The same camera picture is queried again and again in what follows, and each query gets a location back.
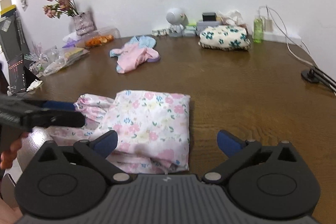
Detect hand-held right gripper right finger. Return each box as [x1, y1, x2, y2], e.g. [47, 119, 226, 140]
[203, 130, 302, 184]

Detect grey robot-shaped speaker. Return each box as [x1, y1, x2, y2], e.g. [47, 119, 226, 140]
[166, 7, 188, 38]

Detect pink and blue baby garment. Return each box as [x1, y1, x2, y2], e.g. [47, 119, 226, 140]
[110, 35, 160, 74]

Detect patterned flower vase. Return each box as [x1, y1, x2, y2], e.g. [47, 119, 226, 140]
[72, 11, 95, 35]

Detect white cable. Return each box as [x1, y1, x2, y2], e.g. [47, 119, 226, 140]
[266, 5, 319, 67]

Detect row of small white boxes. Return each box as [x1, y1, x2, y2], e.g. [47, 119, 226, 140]
[152, 28, 169, 37]

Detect green bottle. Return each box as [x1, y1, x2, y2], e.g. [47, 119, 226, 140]
[253, 10, 264, 43]

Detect white charger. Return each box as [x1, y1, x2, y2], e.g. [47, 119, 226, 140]
[259, 6, 273, 33]

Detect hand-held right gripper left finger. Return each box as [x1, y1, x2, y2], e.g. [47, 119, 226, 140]
[34, 130, 133, 184]

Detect yellow and black panel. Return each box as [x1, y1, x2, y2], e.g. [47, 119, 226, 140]
[0, 4, 16, 17]

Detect pink floral dress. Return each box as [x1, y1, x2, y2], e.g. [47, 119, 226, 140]
[50, 90, 191, 174]

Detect crumpled white paper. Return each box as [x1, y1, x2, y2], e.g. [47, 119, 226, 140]
[26, 80, 44, 92]

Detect clear container of orange snacks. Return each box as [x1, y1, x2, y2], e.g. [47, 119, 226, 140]
[84, 27, 121, 49]

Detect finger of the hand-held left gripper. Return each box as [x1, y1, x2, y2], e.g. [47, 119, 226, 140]
[25, 99, 76, 111]
[22, 111, 86, 132]

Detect clear plastic bag of packets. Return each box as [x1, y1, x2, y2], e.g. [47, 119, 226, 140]
[29, 46, 90, 76]

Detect grey tin box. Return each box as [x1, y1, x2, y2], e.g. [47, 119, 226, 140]
[196, 20, 223, 33]

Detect black box with red print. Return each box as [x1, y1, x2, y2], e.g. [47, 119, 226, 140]
[0, 11, 44, 94]

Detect purple bag with tissue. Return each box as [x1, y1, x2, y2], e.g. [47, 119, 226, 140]
[63, 31, 87, 47]

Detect person's left hand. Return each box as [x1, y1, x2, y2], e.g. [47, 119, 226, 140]
[0, 132, 29, 170]

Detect green and white small boxes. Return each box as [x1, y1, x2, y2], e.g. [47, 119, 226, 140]
[184, 20, 197, 37]

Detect white power strip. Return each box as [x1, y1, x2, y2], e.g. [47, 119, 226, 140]
[262, 31, 302, 42]

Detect cream pouch with green flowers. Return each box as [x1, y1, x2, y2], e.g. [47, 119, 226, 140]
[198, 25, 251, 51]

